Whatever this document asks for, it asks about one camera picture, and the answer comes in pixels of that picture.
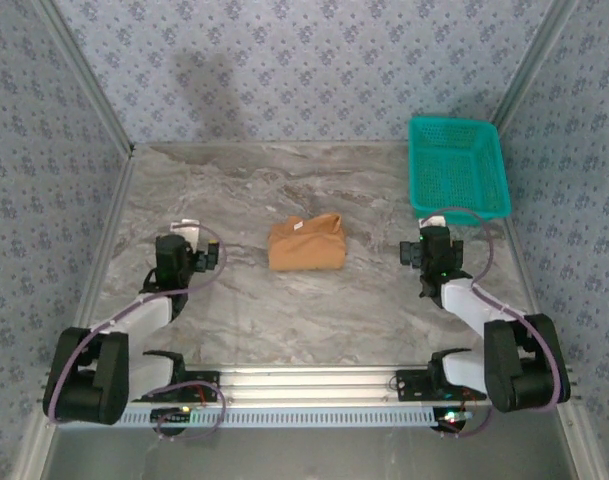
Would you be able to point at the orange t-shirt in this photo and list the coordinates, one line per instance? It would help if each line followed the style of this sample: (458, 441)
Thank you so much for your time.
(304, 247)

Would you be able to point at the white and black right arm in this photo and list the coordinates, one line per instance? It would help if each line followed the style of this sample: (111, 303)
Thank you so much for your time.
(464, 305)

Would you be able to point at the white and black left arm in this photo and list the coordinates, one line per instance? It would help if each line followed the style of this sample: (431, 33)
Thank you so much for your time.
(139, 315)

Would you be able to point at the teal plastic basket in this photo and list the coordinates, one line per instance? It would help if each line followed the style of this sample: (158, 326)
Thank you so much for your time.
(459, 165)

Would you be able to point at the black controller board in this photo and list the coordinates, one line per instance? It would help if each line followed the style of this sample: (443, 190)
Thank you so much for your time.
(451, 417)
(169, 416)

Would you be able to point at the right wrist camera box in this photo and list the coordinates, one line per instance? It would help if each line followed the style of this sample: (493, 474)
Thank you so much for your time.
(436, 245)

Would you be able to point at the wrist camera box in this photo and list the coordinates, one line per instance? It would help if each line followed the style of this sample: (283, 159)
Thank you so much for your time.
(171, 250)
(436, 245)

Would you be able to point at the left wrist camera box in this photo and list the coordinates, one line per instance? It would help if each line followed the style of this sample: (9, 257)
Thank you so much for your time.
(171, 250)

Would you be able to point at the aluminium side rail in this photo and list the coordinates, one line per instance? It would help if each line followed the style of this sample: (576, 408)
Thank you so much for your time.
(114, 220)
(521, 265)

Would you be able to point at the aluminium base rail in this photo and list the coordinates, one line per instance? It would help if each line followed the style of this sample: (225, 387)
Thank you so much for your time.
(309, 385)

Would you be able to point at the aluminium corner post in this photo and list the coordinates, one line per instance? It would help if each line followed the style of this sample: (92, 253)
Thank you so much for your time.
(89, 75)
(534, 65)

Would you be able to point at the aluminium frame leg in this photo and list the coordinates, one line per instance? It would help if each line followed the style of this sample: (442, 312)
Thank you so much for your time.
(579, 445)
(31, 450)

